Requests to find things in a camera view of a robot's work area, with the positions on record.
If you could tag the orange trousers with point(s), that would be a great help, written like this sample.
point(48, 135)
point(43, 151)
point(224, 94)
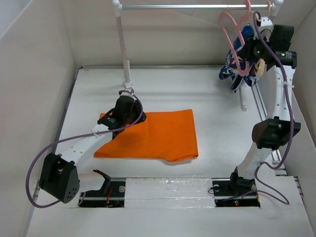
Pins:
point(169, 136)

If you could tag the white foam board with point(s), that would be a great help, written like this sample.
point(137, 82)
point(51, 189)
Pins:
point(299, 161)

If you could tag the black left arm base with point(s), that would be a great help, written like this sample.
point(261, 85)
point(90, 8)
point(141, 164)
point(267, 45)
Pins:
point(112, 196)

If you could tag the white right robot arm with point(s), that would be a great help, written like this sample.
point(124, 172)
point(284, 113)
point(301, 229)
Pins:
point(277, 130)

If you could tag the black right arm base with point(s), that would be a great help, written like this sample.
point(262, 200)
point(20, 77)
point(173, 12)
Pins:
point(225, 196)

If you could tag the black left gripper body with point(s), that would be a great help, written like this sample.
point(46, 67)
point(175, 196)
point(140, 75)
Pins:
point(134, 114)

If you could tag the beige hanger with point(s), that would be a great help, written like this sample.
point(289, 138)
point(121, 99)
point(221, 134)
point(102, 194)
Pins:
point(259, 66)

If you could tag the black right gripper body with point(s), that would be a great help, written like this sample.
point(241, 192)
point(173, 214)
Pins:
point(256, 49)

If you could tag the white clothes rack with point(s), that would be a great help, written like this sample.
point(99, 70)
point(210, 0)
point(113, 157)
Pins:
point(197, 44)

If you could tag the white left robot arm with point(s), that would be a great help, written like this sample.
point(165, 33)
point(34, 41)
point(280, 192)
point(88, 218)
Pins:
point(60, 175)

